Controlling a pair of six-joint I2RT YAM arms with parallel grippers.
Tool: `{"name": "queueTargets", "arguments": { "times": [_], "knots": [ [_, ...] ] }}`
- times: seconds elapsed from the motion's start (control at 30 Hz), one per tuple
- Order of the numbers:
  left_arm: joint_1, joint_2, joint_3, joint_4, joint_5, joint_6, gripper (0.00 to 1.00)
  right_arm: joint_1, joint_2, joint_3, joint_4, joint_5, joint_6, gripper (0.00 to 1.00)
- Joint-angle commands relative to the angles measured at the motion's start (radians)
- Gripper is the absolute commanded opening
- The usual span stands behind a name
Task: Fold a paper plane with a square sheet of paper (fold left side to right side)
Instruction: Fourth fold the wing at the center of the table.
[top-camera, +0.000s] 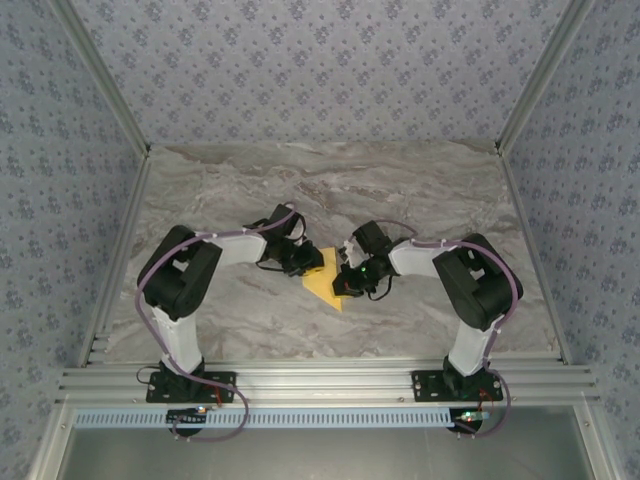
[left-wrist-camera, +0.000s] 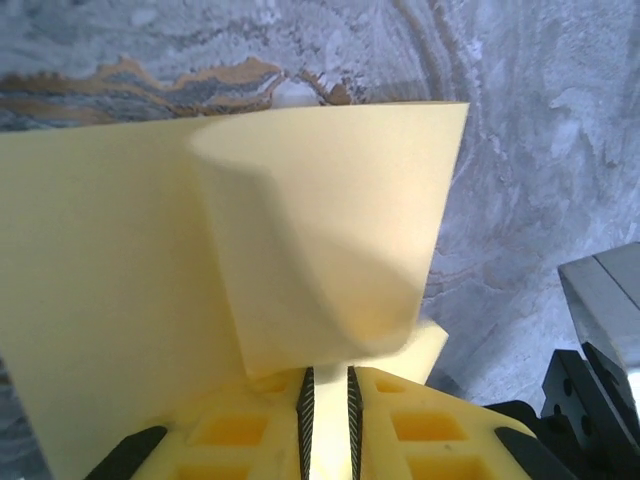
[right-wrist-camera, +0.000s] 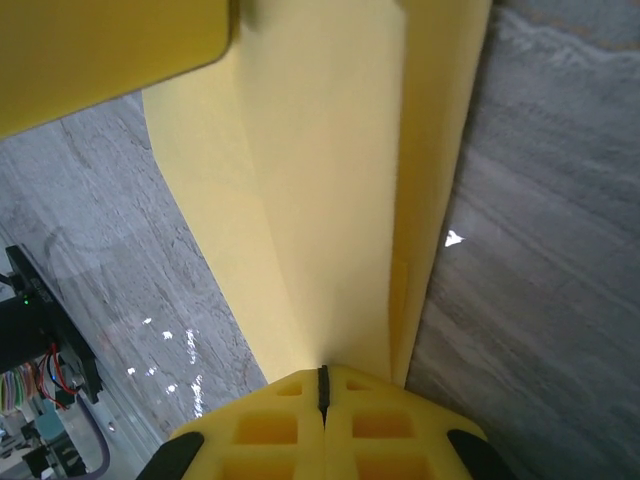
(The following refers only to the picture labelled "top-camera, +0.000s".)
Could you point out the small black circuit board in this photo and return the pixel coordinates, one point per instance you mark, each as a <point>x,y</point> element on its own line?
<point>187,416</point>
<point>470,417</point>

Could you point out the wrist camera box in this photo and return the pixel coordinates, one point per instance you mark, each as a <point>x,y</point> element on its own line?
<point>351,252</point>
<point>301,240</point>

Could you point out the aluminium frame post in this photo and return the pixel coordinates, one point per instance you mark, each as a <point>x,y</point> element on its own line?
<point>545,75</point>
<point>100,75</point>

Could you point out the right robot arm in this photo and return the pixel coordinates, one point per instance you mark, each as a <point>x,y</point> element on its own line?
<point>475,285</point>

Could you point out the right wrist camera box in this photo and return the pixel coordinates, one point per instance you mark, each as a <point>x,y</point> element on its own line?
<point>351,252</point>

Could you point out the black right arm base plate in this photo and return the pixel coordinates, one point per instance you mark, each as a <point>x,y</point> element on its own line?
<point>425,385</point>

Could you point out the grey metal sheet panel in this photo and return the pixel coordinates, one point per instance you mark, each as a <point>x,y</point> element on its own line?
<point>325,455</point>

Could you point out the yellow cloth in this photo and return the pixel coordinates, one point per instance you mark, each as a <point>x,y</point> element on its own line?
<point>322,287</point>

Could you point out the aluminium frame cross rail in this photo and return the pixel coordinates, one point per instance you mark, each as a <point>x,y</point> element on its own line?
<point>325,385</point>

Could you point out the aluminium table side rail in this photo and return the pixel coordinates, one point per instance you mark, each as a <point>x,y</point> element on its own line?
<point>125,230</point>
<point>530,240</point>

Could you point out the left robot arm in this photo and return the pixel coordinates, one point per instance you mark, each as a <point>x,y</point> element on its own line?
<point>180,340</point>

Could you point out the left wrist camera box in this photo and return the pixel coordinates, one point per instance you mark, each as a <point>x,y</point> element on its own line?
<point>301,240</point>

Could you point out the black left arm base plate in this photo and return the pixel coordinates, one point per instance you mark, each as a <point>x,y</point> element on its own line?
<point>220,387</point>

